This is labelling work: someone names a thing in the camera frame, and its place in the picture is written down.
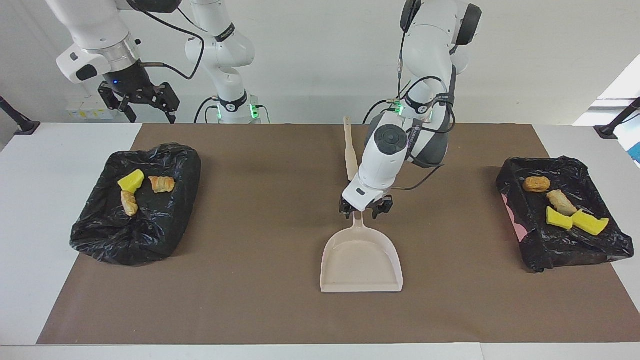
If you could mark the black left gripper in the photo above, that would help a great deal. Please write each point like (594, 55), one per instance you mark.
(372, 209)

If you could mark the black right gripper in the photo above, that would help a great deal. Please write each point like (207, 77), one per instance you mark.
(127, 82)

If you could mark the beige plastic dustpan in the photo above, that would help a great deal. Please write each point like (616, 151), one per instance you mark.
(360, 265)

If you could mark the beige hand brush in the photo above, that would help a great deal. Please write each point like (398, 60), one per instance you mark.
(350, 150)

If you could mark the yellow sponge piece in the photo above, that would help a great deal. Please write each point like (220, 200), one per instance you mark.
(558, 219)
(591, 224)
(131, 181)

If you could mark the orange striped croissant toy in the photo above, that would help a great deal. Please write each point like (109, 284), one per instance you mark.
(161, 184)

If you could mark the beige bread chunk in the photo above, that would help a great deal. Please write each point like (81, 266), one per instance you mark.
(129, 203)
(560, 200)

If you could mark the left black bag bin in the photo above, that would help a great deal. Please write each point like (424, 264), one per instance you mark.
(135, 235)

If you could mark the black bag bin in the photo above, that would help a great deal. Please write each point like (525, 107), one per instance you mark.
(560, 250)
(135, 235)

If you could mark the pink plastic bin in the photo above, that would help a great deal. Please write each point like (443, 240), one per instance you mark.
(515, 217)

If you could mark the right black bag bin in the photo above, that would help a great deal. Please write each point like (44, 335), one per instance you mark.
(560, 250)

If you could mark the brown table mat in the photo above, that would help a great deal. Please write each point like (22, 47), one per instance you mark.
(320, 310)

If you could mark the blue object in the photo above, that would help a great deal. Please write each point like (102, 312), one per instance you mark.
(636, 152)

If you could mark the white wall socket box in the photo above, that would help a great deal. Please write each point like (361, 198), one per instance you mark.
(80, 107)

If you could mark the black camera stand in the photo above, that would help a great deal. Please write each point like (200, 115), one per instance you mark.
(607, 131)
(22, 125)

